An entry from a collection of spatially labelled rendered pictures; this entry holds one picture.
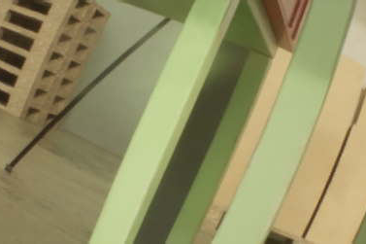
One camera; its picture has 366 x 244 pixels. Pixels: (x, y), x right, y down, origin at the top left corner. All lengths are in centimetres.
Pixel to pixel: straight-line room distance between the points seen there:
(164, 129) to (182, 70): 5
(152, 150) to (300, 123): 12
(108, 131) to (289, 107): 491
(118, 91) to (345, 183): 282
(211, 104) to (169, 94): 55
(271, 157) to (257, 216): 5
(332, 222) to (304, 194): 21
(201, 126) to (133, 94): 431
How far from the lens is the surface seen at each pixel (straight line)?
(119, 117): 541
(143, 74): 540
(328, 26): 55
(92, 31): 519
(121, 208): 55
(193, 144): 109
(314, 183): 307
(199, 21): 56
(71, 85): 516
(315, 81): 54
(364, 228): 84
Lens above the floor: 38
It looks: level
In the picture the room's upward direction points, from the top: 24 degrees clockwise
